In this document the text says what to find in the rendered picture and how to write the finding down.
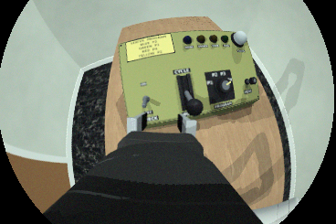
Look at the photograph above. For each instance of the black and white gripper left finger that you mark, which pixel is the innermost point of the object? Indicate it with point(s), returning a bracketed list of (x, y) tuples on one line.
[(137, 123)]

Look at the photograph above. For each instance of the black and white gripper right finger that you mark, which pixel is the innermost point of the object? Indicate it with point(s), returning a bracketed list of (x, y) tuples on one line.
[(185, 125)]

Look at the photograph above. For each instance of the olive green console housing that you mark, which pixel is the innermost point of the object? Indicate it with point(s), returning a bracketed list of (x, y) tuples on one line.
[(154, 75)]

